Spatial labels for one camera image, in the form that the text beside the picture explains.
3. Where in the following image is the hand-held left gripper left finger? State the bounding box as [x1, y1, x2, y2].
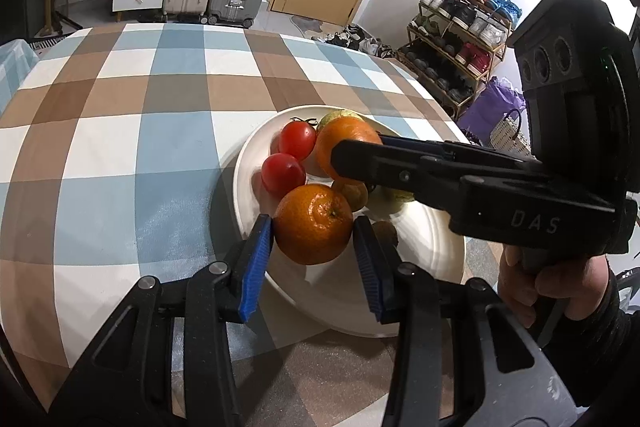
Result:
[50, 214, 275, 427]

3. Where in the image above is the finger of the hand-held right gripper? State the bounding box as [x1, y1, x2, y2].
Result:
[330, 138, 469, 214]
[378, 133, 544, 176]

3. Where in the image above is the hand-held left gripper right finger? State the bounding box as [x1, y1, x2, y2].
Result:
[352, 216, 577, 427]

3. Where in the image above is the cream round plate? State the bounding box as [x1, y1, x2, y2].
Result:
[232, 104, 467, 339]

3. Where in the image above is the orange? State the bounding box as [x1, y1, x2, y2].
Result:
[314, 117, 384, 180]
[272, 183, 355, 266]

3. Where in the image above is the red tomato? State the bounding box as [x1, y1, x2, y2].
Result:
[277, 118, 319, 162]
[261, 153, 307, 196]

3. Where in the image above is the person's right forearm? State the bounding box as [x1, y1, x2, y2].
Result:
[539, 274, 640, 409]

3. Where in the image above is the person's right hand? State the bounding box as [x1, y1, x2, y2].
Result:
[497, 244, 609, 329]

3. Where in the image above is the yellow-green lemon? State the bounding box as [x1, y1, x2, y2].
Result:
[367, 185, 414, 216]
[317, 108, 362, 130]

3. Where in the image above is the woven basket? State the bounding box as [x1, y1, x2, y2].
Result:
[489, 109, 532, 154]

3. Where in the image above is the small brownish orange fruit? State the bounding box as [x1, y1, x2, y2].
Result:
[331, 179, 370, 212]

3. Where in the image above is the purple bag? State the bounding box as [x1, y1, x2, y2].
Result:
[457, 77, 529, 146]

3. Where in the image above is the wooden shoe rack with shoes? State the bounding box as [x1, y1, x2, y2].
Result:
[399, 0, 524, 121]

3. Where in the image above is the pile of shoes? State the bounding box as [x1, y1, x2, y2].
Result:
[312, 24, 402, 60]

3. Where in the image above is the grey floor rug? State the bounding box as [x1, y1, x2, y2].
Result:
[290, 16, 347, 36]

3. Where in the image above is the checked tablecloth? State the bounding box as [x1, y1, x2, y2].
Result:
[0, 23, 501, 427]

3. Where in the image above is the blue checked cloth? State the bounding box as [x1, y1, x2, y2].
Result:
[0, 39, 41, 114]

